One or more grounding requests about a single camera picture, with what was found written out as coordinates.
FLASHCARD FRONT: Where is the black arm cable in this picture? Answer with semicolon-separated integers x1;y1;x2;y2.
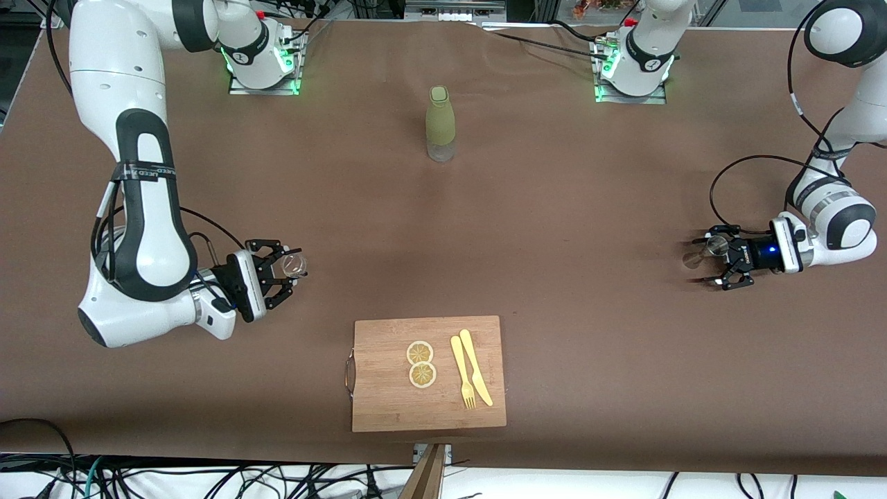
710;0;843;231
45;0;248;292

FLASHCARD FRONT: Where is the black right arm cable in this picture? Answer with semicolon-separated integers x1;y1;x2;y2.
45;0;248;292

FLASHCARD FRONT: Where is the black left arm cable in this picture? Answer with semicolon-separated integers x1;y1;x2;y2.
710;0;843;231

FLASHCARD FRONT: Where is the brown table cover sheet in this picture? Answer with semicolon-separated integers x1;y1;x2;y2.
0;12;887;478

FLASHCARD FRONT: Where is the white power strip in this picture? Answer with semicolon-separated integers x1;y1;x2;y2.
405;0;507;21

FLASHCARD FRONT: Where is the wooden cutting board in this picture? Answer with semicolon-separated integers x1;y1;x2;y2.
344;315;507;433

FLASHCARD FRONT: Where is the yellow plastic knife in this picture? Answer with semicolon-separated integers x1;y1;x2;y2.
459;329;494;408

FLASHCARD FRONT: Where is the black cable across table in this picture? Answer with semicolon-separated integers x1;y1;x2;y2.
478;21;611;60

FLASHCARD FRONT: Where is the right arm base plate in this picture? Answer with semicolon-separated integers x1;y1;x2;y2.
229;28;304;96

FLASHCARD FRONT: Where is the yellow plastic fork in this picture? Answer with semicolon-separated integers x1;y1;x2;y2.
450;335;477;410

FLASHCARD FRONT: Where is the black looped floor cable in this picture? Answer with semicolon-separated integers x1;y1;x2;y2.
0;418;78;499

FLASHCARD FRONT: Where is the green sleeved glass bottle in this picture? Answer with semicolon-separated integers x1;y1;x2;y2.
425;85;457;163

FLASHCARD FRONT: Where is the steel jigger measuring cup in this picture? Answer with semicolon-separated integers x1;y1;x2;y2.
683;236;730;270

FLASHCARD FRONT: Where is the wooden post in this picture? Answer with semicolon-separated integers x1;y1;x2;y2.
398;444;446;499

